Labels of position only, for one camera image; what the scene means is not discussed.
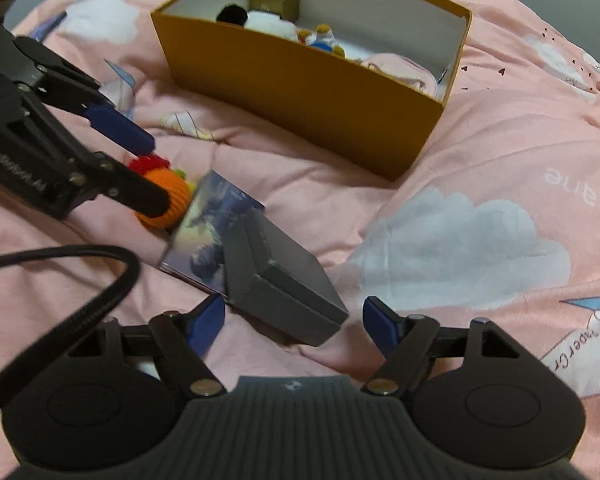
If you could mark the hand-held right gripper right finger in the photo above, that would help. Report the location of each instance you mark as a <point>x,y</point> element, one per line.
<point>382,323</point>

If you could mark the pink cloth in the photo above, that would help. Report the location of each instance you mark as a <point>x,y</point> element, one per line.
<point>395,67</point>

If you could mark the yellow and blue plush toy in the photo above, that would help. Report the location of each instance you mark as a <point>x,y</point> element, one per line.
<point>322,40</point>

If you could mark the orange knitted toy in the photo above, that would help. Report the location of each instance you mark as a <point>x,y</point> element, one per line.
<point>181,195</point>

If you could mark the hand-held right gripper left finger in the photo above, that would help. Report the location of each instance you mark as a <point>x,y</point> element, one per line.
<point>207,321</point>

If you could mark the black and white plush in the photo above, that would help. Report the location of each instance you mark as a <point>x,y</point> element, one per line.
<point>265,22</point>

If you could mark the small beige box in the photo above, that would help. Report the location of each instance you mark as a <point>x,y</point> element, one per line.
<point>272,2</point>

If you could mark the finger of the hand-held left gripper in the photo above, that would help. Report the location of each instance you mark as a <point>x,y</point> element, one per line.
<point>120,127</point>
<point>140,192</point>

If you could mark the printed photo card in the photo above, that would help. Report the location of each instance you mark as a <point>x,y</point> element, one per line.
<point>205,225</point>

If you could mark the orange cardboard box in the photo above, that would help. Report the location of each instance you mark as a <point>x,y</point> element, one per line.
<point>290,90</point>

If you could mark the grey box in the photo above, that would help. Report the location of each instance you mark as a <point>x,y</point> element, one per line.
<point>290,280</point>

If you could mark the pink printed blanket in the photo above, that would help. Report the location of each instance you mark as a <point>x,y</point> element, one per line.
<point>455,170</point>

